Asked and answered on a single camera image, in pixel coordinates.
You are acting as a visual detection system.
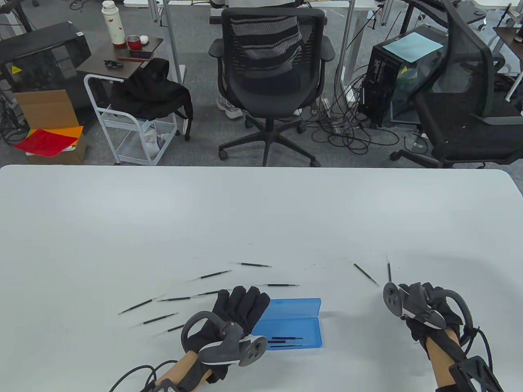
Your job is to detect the person's right hand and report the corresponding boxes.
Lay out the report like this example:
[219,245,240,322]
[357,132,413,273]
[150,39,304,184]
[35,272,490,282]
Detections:
[402,282,465,360]

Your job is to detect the person's left hand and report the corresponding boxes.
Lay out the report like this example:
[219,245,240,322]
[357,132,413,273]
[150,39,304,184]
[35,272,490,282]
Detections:
[188,287,272,354]

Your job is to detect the black pen refills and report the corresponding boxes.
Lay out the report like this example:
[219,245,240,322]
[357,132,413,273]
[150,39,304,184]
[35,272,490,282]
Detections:
[118,262,273,336]

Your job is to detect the blue translucent stationery box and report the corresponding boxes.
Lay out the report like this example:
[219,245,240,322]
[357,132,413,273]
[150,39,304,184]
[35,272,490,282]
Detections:
[251,298,323,351]

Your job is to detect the person's right forearm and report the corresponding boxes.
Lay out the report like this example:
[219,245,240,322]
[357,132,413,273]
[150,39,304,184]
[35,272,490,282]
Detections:
[423,327,470,388]

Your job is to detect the person's left forearm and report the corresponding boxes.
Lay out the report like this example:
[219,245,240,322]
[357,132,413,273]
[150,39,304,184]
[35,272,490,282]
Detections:
[155,351,230,392]

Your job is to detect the brown cardboard box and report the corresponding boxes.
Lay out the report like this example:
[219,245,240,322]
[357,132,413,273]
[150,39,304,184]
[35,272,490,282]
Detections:
[12,89,88,165]

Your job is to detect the black grey tracking controller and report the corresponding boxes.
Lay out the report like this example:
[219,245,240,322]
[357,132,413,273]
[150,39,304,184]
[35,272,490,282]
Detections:
[382,282,475,340]
[181,310,268,368]

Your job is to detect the white plastic bag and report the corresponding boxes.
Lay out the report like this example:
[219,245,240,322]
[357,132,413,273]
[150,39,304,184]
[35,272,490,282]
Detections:
[140,118,175,160]

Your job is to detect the black office chair with headrest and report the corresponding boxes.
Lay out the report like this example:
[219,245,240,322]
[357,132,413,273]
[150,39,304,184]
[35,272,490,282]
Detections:
[389,0,523,169]

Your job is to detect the black mesh office chair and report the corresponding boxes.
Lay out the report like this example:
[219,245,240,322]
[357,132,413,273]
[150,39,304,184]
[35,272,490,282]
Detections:
[208,7,336,168]

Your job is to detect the white power strip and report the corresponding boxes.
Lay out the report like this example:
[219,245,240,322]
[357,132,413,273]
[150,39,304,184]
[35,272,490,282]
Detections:
[320,96,343,134]

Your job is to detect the white rolling cart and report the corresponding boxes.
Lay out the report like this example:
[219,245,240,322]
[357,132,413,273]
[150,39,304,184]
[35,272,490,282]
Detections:
[83,73,179,167]

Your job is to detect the black jacket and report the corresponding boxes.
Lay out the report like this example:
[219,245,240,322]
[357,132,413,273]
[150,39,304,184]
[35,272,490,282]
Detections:
[110,58,194,142]

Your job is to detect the orange paper sheet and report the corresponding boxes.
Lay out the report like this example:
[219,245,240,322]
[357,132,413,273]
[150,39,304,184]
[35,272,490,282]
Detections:
[51,125,85,140]

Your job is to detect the black computer tower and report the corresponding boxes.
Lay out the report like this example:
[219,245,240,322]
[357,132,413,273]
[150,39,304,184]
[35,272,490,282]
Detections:
[358,24,448,129]

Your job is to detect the red paper sheet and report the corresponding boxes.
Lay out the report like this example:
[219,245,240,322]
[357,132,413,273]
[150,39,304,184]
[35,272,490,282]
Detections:
[13,128,79,157]

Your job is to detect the dark wooden side table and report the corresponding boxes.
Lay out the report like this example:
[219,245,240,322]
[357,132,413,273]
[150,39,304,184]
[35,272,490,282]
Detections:
[76,37,164,81]

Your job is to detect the brown desk with white leg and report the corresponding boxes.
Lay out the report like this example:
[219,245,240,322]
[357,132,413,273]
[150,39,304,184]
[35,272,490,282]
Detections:
[492,25,523,102]

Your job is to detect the white thermos bottle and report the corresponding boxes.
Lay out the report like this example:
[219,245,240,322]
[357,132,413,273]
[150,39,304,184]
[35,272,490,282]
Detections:
[101,0,127,48]

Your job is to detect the black desk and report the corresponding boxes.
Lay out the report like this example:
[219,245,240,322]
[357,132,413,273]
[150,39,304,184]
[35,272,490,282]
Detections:
[402,0,487,25]

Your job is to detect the white office desk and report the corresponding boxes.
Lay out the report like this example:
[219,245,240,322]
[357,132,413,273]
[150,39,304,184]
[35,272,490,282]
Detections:
[123,0,393,103]

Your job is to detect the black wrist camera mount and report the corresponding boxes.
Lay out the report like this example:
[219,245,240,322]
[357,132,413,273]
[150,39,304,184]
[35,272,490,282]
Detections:
[141,378,180,392]
[435,355,505,392]

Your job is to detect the black glove cable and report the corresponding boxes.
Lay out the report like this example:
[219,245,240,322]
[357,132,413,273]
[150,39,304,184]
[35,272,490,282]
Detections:
[108,359,181,392]

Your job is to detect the tangle of black cables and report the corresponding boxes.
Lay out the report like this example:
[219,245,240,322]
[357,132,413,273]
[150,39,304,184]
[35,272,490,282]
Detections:
[304,61,401,156]

